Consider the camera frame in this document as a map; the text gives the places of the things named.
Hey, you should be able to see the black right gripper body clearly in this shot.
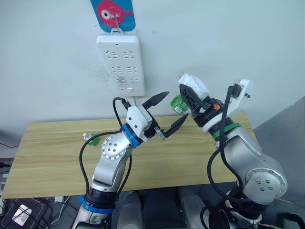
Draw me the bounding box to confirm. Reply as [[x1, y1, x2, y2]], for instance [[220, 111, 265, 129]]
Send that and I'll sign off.
[[190, 96, 226, 129]]

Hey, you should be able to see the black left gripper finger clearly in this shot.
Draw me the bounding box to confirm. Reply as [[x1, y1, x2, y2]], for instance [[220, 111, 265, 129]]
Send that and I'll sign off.
[[162, 113, 189, 140], [142, 91, 171, 113]]

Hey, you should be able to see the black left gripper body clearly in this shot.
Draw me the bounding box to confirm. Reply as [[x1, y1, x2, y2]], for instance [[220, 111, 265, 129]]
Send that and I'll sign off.
[[143, 116, 167, 141]]

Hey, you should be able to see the green bottle with barcode label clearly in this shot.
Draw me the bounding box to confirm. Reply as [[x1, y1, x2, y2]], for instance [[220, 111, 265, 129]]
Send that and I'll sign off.
[[170, 94, 190, 115]]

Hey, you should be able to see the white mosquito repellent heater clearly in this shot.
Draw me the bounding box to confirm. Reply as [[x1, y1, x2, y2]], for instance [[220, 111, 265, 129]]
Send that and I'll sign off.
[[177, 70, 211, 99]]

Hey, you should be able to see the green bottle with white cap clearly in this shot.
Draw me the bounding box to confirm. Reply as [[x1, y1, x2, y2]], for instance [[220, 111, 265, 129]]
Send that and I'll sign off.
[[82, 133, 102, 146]]

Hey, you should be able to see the black box with silver label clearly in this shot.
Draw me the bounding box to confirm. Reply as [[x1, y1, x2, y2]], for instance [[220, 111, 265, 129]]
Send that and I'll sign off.
[[1, 197, 50, 229]]

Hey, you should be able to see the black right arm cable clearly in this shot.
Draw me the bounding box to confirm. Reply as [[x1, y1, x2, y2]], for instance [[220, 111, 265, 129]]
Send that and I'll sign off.
[[200, 82, 241, 229]]

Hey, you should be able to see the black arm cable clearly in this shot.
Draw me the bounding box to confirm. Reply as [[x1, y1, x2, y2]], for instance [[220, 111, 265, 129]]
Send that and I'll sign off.
[[79, 96, 133, 198], [200, 82, 241, 229]]

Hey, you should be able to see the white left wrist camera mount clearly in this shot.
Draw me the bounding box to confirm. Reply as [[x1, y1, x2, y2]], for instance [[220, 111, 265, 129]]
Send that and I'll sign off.
[[125, 104, 153, 144]]

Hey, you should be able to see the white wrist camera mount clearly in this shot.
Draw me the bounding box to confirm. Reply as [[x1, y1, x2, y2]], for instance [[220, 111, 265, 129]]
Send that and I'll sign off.
[[202, 78, 254, 134], [125, 104, 153, 144]]

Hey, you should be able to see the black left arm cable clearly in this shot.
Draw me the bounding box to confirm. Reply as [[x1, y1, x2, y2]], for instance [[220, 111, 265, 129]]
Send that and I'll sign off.
[[79, 96, 133, 198]]

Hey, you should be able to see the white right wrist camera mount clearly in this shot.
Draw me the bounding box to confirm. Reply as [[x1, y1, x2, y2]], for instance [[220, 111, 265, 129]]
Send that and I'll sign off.
[[202, 78, 254, 134]]

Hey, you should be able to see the white wall power strip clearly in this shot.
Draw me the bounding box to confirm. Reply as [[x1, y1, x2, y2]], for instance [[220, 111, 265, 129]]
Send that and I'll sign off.
[[96, 28, 146, 97]]

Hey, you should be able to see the metal wall hook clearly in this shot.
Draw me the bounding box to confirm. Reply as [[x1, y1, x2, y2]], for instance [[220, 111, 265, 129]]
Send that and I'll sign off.
[[108, 13, 121, 33]]

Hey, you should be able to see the blue wall plate pink fish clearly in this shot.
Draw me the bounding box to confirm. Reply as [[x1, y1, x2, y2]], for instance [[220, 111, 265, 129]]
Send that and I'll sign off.
[[90, 0, 137, 33]]

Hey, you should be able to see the thin white cable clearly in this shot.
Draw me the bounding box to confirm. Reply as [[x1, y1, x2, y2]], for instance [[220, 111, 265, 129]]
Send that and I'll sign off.
[[51, 196, 72, 226]]

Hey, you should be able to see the black cable tangle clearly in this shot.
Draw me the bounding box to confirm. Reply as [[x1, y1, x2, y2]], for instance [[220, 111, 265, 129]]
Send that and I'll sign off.
[[35, 198, 81, 229]]

